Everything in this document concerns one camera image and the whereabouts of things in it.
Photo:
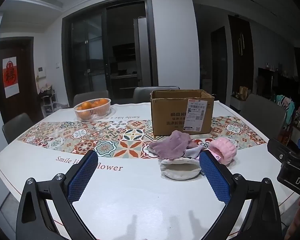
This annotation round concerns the red and white door poster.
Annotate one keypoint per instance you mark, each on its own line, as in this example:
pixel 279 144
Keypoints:
pixel 10 77

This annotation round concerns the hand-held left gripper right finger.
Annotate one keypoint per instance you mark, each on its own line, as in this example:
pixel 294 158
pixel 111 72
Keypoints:
pixel 215 180

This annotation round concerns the white low cabinet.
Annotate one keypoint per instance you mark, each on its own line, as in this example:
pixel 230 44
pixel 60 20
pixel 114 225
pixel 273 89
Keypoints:
pixel 238 102

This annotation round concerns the dark sideboard cabinet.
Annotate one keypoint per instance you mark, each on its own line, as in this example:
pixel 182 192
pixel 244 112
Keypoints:
pixel 277 82

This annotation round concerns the teal hanging garment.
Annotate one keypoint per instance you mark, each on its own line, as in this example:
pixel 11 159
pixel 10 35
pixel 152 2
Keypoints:
pixel 286 107

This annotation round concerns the brown cardboard box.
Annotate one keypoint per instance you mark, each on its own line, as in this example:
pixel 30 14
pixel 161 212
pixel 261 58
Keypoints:
pixel 170 115

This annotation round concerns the white fabric pouch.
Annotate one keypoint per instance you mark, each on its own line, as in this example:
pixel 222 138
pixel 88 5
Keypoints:
pixel 180 168

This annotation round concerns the dark wooden entrance door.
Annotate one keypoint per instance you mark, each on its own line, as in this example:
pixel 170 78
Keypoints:
pixel 26 80

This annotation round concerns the black framed glass sliding door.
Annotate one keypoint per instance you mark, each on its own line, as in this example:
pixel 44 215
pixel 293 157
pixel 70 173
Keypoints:
pixel 95 55

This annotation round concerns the clear plastic fruit basket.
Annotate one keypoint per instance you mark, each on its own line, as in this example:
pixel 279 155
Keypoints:
pixel 90 113

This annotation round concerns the dark plain door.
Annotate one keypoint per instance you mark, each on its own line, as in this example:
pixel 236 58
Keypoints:
pixel 218 65

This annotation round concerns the pile of oranges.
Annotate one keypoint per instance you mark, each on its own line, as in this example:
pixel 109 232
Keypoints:
pixel 85 106

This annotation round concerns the grey dining chair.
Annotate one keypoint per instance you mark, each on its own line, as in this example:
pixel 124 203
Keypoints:
pixel 90 97
pixel 262 115
pixel 16 127
pixel 142 95

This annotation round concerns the white shoe rack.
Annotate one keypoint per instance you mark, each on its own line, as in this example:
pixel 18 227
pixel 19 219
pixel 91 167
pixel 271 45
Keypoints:
pixel 48 102

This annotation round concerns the purple fluffy cloth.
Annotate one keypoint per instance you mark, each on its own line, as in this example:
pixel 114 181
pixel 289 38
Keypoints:
pixel 176 143

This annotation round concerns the white wall intercom panel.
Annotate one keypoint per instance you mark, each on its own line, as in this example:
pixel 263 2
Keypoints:
pixel 41 72

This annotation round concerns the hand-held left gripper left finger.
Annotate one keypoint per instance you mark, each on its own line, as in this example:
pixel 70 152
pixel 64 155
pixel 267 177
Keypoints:
pixel 82 177

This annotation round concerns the pink plush headband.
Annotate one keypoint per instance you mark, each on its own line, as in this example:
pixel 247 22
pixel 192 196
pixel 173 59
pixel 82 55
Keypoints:
pixel 223 151

